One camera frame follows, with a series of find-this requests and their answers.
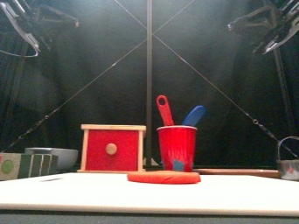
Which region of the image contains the grey bowl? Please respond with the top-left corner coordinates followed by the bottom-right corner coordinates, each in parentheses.
top-left (23, 147), bottom-right (81, 172)

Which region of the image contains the orange flat lid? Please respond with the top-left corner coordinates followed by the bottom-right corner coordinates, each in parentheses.
top-left (126, 170), bottom-right (202, 186)

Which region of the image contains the green striped block box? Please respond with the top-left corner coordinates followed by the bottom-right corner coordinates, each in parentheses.
top-left (0, 152), bottom-right (61, 182)

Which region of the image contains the red plastic cup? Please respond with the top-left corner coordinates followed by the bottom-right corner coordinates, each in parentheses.
top-left (155, 125), bottom-right (199, 173)

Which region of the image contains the wooden box with red drawer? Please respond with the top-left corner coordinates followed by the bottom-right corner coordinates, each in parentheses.
top-left (77, 123), bottom-right (147, 173)

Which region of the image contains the thin grey cable loop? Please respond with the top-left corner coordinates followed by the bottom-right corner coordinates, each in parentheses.
top-left (0, 46), bottom-right (43, 59)

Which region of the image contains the white cutting board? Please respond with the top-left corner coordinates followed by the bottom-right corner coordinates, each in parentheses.
top-left (0, 171), bottom-right (299, 218)

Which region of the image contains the small metal bucket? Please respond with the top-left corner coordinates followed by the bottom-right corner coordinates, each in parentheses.
top-left (276, 136), bottom-right (299, 182)

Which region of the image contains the blue utensil handle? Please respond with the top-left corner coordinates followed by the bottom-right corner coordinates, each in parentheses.
top-left (182, 105), bottom-right (207, 127)

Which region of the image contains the brown wooden board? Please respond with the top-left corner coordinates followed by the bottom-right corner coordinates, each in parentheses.
top-left (193, 168), bottom-right (282, 179)

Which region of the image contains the thin diagonal brace wire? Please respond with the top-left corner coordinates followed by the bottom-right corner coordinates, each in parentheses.
top-left (114, 0), bottom-right (299, 160)
top-left (0, 0), bottom-right (199, 153)

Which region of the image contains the red utensil handle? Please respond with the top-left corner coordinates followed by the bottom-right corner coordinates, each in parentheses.
top-left (155, 94), bottom-right (175, 127)

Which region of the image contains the black vertical frame pole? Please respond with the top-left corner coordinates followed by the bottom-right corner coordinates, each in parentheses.
top-left (145, 0), bottom-right (155, 168)

